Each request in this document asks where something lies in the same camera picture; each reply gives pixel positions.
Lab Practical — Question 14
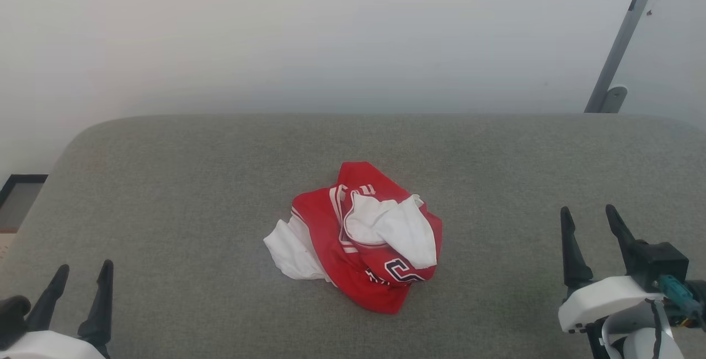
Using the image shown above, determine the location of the black framed panel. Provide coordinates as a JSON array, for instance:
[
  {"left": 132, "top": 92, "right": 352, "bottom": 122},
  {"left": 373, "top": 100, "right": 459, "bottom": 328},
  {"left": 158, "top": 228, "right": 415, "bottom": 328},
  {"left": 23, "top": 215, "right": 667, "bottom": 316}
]
[{"left": 0, "top": 174, "right": 49, "bottom": 233}]

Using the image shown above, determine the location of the red and white jersey garment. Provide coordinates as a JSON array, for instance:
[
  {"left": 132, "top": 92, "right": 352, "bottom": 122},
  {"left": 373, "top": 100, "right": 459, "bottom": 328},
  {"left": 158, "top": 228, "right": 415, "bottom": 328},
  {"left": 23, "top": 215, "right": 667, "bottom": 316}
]
[{"left": 263, "top": 162, "right": 443, "bottom": 314}]

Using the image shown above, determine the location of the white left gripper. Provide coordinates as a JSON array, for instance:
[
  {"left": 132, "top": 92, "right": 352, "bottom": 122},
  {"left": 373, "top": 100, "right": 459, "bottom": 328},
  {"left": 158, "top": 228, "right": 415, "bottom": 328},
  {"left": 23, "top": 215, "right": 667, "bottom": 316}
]
[{"left": 0, "top": 260, "right": 114, "bottom": 359}]

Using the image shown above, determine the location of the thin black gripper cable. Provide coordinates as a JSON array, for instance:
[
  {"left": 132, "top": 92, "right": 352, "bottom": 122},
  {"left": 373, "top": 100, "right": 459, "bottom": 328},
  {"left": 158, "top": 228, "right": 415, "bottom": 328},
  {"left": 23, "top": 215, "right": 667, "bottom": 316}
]
[{"left": 651, "top": 299, "right": 664, "bottom": 359}]

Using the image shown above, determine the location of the teal cable connector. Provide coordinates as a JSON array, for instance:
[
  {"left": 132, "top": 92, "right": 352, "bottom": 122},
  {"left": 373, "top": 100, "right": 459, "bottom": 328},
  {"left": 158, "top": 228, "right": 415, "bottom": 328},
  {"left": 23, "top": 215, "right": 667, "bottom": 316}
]
[{"left": 659, "top": 275, "right": 704, "bottom": 317}]

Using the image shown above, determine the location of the grey metal pole bracket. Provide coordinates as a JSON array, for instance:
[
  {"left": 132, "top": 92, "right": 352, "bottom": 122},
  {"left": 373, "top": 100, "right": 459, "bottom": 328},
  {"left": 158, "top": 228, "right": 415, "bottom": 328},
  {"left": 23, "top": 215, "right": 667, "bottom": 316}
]
[{"left": 598, "top": 86, "right": 629, "bottom": 114}]

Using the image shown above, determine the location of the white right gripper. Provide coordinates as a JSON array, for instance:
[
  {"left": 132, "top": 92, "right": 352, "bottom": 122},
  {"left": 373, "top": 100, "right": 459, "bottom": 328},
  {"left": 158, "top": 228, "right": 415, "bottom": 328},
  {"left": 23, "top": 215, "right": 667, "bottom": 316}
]
[{"left": 558, "top": 204, "right": 663, "bottom": 334}]

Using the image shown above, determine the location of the grey metal pole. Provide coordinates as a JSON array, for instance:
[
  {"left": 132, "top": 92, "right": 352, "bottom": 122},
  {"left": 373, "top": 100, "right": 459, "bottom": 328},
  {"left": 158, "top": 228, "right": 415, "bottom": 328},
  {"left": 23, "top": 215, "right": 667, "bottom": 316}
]
[{"left": 584, "top": 0, "right": 666, "bottom": 113}]

